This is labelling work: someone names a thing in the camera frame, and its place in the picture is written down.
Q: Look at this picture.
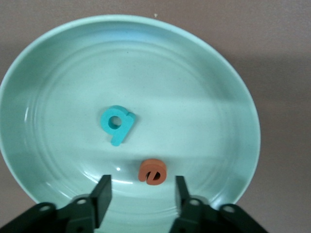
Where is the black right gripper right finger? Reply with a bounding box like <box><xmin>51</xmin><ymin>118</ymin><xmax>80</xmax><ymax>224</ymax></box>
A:
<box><xmin>169</xmin><ymin>175</ymin><xmax>267</xmax><ymax>233</ymax></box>

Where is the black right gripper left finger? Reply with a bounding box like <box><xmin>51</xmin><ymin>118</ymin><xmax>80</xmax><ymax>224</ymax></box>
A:
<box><xmin>4</xmin><ymin>174</ymin><xmax>113</xmax><ymax>233</ymax></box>

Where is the orange foam letter e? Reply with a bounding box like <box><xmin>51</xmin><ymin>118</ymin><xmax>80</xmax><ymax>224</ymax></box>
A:
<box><xmin>138</xmin><ymin>159</ymin><xmax>167</xmax><ymax>186</ymax></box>

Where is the teal foam letter q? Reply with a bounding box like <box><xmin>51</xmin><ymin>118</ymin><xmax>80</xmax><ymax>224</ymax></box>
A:
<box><xmin>100</xmin><ymin>105</ymin><xmax>136</xmax><ymax>147</ymax></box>

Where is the mint green plate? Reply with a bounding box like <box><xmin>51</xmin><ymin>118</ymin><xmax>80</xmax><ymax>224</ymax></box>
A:
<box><xmin>0</xmin><ymin>14</ymin><xmax>262</xmax><ymax>233</ymax></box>

